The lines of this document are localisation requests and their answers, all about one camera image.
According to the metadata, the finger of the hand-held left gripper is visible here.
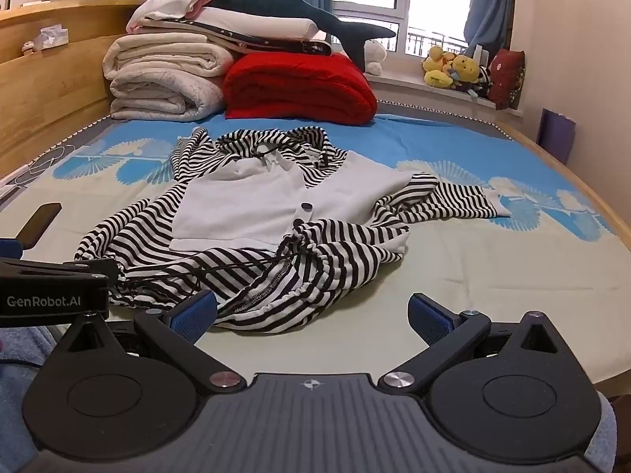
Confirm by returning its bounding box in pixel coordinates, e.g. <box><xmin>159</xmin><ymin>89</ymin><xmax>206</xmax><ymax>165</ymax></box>
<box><xmin>0</xmin><ymin>256</ymin><xmax>122</xmax><ymax>283</ymax></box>
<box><xmin>0</xmin><ymin>202</ymin><xmax>63</xmax><ymax>257</ymax></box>

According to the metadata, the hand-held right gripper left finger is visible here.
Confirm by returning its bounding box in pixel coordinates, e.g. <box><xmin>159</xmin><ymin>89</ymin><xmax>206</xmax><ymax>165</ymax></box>
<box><xmin>47</xmin><ymin>290</ymin><xmax>247</xmax><ymax>395</ymax></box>

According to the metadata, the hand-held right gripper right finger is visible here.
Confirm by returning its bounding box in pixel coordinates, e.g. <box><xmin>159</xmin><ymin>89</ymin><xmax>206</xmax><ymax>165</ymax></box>
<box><xmin>377</xmin><ymin>293</ymin><xmax>568</xmax><ymax>392</ymax></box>

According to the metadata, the black white striped hoodie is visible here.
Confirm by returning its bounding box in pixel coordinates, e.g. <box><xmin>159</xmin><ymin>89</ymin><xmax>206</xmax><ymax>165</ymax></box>
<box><xmin>74</xmin><ymin>127</ymin><xmax>513</xmax><ymax>336</ymax></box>

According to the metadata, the blue fan-print bed sheet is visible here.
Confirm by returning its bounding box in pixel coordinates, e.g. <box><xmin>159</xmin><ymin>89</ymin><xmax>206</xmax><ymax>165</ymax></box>
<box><xmin>0</xmin><ymin>111</ymin><xmax>619</xmax><ymax>385</ymax></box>

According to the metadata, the light blue fleece clothing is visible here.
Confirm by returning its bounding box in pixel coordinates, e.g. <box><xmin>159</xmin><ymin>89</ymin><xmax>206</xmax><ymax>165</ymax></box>
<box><xmin>0</xmin><ymin>325</ymin><xmax>619</xmax><ymax>473</ymax></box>

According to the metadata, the wooden headboard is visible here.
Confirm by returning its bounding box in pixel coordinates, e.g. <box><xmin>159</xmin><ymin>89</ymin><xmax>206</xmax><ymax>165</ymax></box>
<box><xmin>0</xmin><ymin>0</ymin><xmax>163</xmax><ymax>183</ymax></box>

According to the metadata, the white textured folded quilt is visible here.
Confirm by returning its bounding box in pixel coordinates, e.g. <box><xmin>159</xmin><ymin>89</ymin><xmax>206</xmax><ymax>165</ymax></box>
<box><xmin>109</xmin><ymin>66</ymin><xmax>228</xmax><ymax>123</ymax></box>

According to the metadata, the tissue pack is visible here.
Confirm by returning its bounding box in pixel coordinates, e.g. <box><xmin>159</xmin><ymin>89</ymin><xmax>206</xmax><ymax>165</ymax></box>
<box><xmin>34</xmin><ymin>24</ymin><xmax>70</xmax><ymax>51</ymax></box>

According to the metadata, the cream folded blanket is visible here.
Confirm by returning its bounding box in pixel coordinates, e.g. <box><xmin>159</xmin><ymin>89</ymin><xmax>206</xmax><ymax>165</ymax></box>
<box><xmin>103</xmin><ymin>34</ymin><xmax>235</xmax><ymax>80</ymax></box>

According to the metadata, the white windowsill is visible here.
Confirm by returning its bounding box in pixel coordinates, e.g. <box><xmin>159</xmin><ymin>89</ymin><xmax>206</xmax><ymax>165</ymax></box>
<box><xmin>365</xmin><ymin>71</ymin><xmax>523</xmax><ymax>119</ymax></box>

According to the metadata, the purple box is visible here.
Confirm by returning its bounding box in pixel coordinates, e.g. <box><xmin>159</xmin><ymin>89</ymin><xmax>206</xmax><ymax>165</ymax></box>
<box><xmin>537</xmin><ymin>107</ymin><xmax>577</xmax><ymax>164</ymax></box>

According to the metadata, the yellow plush toy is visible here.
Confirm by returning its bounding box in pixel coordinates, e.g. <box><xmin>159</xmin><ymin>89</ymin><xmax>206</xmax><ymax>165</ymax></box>
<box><xmin>451</xmin><ymin>53</ymin><xmax>482</xmax><ymax>90</ymax></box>
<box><xmin>421</xmin><ymin>45</ymin><xmax>455</xmax><ymax>89</ymax></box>

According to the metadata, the red cushion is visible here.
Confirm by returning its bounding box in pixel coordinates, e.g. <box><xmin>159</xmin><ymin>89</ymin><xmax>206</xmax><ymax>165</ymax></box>
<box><xmin>488</xmin><ymin>49</ymin><xmax>527</xmax><ymax>110</ymax></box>

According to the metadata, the white plush toy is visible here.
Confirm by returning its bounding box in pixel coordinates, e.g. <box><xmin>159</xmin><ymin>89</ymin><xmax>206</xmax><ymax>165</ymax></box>
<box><xmin>362</xmin><ymin>38</ymin><xmax>388</xmax><ymax>76</ymax></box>

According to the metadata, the dark teal shark plush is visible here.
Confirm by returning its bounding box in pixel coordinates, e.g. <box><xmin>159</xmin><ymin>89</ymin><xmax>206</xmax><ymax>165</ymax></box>
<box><xmin>209</xmin><ymin>0</ymin><xmax>398</xmax><ymax>72</ymax></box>

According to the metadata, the black cable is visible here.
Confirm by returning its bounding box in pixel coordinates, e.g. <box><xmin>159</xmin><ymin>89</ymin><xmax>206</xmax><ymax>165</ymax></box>
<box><xmin>0</xmin><ymin>357</ymin><xmax>47</xmax><ymax>370</ymax></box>

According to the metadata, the wooden bed frame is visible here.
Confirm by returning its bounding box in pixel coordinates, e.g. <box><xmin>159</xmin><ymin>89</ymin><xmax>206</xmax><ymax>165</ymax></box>
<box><xmin>493</xmin><ymin>118</ymin><xmax>631</xmax><ymax>397</ymax></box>

